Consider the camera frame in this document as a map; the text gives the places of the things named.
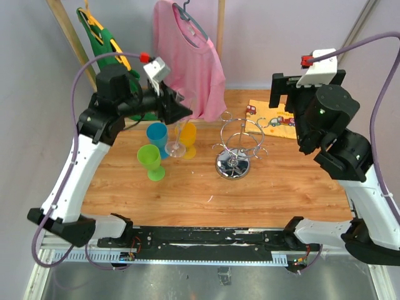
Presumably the green plastic wine glass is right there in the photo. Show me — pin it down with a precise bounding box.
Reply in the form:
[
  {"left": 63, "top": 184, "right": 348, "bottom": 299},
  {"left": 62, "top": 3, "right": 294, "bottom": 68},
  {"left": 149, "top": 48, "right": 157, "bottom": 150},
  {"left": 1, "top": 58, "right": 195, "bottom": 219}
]
[{"left": 137, "top": 144, "right": 165, "bottom": 181}]

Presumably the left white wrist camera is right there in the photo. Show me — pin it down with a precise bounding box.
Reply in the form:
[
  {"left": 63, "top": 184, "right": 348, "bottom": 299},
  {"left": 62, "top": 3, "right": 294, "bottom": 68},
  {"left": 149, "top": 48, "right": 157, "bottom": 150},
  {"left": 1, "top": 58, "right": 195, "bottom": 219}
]
[{"left": 143, "top": 57, "right": 171, "bottom": 96}]

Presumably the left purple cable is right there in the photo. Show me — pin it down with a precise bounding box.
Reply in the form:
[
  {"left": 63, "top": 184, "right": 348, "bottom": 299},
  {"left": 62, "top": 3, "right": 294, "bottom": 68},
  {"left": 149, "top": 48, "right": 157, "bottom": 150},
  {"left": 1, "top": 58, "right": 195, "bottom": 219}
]
[{"left": 32, "top": 52, "right": 144, "bottom": 271}]

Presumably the clear wine glass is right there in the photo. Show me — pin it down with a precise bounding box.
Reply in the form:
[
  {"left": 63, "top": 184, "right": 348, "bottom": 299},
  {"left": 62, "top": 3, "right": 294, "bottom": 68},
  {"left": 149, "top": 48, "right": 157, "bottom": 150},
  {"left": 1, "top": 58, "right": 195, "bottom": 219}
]
[{"left": 164, "top": 87, "right": 198, "bottom": 158}]

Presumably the blue plastic wine glass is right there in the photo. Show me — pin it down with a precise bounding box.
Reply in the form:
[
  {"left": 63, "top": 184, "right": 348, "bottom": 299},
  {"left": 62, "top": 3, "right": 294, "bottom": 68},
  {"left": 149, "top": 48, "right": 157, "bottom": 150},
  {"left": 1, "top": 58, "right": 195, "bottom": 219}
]
[{"left": 146, "top": 122, "right": 169, "bottom": 159}]

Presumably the grey clothes hanger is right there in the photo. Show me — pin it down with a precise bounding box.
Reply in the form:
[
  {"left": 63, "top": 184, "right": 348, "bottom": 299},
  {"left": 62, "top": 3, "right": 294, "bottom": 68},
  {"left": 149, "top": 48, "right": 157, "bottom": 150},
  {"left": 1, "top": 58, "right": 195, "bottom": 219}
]
[{"left": 171, "top": 1, "right": 209, "bottom": 49}]

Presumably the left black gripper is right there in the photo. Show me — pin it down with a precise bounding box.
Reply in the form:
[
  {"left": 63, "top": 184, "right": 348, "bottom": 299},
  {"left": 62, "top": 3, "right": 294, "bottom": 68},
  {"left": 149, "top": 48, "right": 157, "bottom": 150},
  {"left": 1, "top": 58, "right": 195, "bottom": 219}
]
[{"left": 117, "top": 78, "right": 193, "bottom": 125}]

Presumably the orange plastic wine glass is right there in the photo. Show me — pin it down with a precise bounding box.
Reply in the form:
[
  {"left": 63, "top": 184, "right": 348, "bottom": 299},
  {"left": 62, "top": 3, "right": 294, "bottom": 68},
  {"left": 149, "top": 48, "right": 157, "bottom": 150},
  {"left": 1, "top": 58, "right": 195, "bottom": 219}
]
[{"left": 179, "top": 122, "right": 197, "bottom": 159}]

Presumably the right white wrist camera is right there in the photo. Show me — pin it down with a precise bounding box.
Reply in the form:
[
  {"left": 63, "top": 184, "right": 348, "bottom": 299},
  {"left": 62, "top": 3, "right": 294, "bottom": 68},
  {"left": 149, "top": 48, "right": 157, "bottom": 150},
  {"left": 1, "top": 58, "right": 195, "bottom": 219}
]
[{"left": 296, "top": 48, "right": 338, "bottom": 88}]

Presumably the yellow clothes hanger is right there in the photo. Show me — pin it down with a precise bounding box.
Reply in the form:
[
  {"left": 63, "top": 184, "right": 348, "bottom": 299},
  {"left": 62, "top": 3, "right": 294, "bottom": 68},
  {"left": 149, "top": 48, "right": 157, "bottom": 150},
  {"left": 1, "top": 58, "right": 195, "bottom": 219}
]
[{"left": 77, "top": 0, "right": 132, "bottom": 71}]

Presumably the green vest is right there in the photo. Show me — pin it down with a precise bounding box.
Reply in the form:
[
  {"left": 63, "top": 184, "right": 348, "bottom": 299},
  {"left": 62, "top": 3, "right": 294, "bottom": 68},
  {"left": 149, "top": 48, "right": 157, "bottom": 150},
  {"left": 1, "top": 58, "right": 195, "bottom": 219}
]
[{"left": 76, "top": 7, "right": 157, "bottom": 122}]

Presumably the pink t-shirt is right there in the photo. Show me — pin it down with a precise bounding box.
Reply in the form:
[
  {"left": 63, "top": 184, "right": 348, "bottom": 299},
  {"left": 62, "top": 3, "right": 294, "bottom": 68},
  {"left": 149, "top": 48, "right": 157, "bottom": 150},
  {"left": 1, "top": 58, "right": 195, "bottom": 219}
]
[{"left": 152, "top": 1, "right": 226, "bottom": 122}]

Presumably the aluminium frame rail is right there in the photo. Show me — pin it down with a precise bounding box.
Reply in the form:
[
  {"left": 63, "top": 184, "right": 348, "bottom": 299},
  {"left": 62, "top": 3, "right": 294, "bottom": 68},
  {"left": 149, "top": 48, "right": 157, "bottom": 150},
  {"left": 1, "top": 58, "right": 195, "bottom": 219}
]
[{"left": 24, "top": 217, "right": 399, "bottom": 299}]

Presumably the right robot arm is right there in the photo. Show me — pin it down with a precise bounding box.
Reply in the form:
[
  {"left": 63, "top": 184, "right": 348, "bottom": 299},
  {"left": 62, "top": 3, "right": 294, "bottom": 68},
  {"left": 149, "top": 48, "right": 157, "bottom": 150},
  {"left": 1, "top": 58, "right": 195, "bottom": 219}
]
[{"left": 269, "top": 70, "right": 399, "bottom": 266}]

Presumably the purple cable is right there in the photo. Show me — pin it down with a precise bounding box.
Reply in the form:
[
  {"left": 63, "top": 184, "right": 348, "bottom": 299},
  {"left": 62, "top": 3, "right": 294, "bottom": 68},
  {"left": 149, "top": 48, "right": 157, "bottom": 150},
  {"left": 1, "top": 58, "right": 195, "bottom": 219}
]
[
  {"left": 32, "top": 52, "right": 144, "bottom": 271},
  {"left": 293, "top": 31, "right": 400, "bottom": 276}
]

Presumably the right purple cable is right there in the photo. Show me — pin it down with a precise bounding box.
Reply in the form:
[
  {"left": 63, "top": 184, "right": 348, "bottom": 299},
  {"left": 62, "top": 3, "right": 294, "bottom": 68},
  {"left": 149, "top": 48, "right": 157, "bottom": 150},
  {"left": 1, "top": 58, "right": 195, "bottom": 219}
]
[{"left": 293, "top": 31, "right": 400, "bottom": 276}]

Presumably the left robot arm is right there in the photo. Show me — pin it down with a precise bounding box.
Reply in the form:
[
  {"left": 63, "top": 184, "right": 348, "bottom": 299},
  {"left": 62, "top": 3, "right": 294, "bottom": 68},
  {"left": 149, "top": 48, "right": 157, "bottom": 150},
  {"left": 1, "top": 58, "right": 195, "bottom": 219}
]
[{"left": 27, "top": 59, "right": 192, "bottom": 248}]

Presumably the chrome wine glass rack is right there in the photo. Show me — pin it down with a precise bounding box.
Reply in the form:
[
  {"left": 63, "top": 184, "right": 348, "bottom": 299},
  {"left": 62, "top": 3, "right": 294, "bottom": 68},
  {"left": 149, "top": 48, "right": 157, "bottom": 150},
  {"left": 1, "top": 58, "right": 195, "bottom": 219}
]
[{"left": 212, "top": 111, "right": 268, "bottom": 181}]

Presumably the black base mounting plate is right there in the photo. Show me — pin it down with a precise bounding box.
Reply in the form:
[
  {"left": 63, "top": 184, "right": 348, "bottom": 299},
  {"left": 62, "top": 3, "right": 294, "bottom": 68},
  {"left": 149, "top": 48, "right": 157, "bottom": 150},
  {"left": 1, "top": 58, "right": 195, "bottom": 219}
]
[{"left": 97, "top": 226, "right": 319, "bottom": 261}]

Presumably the yellow printed folded cloth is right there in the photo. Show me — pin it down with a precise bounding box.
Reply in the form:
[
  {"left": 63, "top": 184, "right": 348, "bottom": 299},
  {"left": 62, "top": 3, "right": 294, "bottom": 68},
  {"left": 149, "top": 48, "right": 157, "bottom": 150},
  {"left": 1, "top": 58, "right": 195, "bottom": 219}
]
[{"left": 245, "top": 99, "right": 296, "bottom": 139}]

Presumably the wooden clothes rack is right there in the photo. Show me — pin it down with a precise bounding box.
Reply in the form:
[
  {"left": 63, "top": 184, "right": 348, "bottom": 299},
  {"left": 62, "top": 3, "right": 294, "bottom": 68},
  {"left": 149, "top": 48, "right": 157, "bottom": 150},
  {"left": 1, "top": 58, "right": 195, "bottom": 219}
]
[{"left": 46, "top": 0, "right": 226, "bottom": 132}]

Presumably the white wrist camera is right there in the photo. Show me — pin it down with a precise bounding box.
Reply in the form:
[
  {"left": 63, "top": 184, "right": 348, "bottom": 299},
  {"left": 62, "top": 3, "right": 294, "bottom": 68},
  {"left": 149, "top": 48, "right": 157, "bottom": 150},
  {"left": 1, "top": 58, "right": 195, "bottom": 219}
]
[
  {"left": 296, "top": 48, "right": 338, "bottom": 88},
  {"left": 143, "top": 57, "right": 171, "bottom": 96}
]

